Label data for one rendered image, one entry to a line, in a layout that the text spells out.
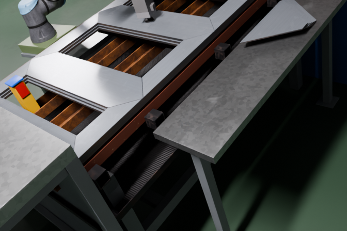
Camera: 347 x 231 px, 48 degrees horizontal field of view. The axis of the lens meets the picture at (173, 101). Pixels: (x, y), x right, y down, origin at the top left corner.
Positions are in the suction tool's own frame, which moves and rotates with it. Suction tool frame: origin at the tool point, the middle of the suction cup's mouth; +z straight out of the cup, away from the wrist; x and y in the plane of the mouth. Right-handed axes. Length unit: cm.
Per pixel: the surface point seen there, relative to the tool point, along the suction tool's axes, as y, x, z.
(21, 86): -48, 41, -2
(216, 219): -64, -34, 58
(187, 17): -0.7, -19.1, -1.3
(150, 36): -12.3, -4.1, 0.3
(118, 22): 0.8, 16.7, -1.2
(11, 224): -115, -10, -16
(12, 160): -102, -5, -22
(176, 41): -18.5, -18.7, -0.2
